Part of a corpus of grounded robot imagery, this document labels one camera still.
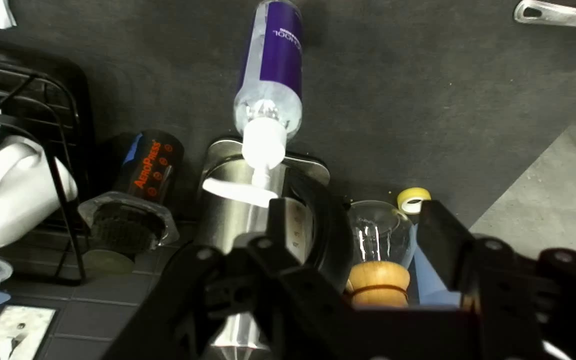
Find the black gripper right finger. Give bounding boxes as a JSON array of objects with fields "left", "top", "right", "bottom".
[{"left": 416, "top": 198, "right": 576, "bottom": 360}]

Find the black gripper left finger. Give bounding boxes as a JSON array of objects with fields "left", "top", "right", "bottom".
[{"left": 100, "top": 195, "right": 356, "bottom": 360}]

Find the purple label pump bottle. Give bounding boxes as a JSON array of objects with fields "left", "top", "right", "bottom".
[{"left": 200, "top": 0, "right": 307, "bottom": 207}]

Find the black coffee press cylinder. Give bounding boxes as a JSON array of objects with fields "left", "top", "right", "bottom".
[{"left": 76, "top": 127, "right": 186, "bottom": 259}]

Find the stainless steel electric kettle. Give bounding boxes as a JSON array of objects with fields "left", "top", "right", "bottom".
[{"left": 197, "top": 135, "right": 334, "bottom": 358}]

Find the glass carafe with wooden collar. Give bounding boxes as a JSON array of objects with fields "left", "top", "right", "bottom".
[{"left": 343, "top": 198, "right": 419, "bottom": 309}]

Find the yellow tape roll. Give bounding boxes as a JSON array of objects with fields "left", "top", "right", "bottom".
[{"left": 395, "top": 184, "right": 435, "bottom": 217}]

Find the white wall outlet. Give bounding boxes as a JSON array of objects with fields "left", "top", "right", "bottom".
[{"left": 0, "top": 304, "right": 58, "bottom": 360}]

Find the black wire dish rack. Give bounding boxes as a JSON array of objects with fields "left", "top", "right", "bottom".
[{"left": 0, "top": 45, "right": 97, "bottom": 287}]

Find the red scoop with white handle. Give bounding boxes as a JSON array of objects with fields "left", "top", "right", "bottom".
[{"left": 512, "top": 0, "right": 576, "bottom": 34}]

